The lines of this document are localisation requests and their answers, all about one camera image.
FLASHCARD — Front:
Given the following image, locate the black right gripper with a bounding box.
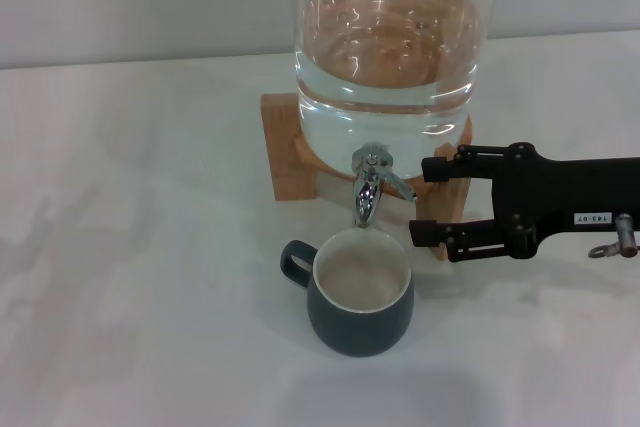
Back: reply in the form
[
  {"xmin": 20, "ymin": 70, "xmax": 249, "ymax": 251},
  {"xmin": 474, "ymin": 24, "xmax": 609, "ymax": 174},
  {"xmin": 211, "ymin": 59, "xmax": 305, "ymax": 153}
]
[{"xmin": 408, "ymin": 142, "xmax": 640, "ymax": 264}]

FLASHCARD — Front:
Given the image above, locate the chrome faucet with lever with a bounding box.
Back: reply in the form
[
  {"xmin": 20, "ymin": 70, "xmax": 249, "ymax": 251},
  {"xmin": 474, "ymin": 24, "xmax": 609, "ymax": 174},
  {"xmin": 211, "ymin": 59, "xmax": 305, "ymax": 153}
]
[{"xmin": 349, "ymin": 141, "xmax": 419, "ymax": 228}]

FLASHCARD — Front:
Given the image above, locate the dark grey ceramic cup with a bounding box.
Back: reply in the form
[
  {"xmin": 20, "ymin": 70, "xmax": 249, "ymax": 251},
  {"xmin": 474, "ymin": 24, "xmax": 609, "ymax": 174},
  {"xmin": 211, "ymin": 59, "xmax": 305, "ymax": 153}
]
[{"xmin": 279, "ymin": 228, "xmax": 416, "ymax": 359}]

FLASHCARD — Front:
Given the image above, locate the clear glass water dispenser jar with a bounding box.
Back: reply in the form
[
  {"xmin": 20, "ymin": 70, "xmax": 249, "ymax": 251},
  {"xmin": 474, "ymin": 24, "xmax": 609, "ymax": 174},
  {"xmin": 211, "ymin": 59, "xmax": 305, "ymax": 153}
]
[{"xmin": 291, "ymin": 0, "xmax": 496, "ymax": 184}]

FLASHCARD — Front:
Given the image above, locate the wooden dispenser stand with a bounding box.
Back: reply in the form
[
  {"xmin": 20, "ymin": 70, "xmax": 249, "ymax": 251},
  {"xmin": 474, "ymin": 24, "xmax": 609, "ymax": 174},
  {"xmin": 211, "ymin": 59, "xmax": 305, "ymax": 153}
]
[{"xmin": 259, "ymin": 92, "xmax": 474, "ymax": 264}]

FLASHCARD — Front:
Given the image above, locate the metal right gripper cable connector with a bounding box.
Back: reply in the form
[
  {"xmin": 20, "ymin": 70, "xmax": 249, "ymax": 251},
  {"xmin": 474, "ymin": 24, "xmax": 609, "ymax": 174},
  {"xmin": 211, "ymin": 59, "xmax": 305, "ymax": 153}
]
[{"xmin": 588, "ymin": 213, "xmax": 640, "ymax": 260}]

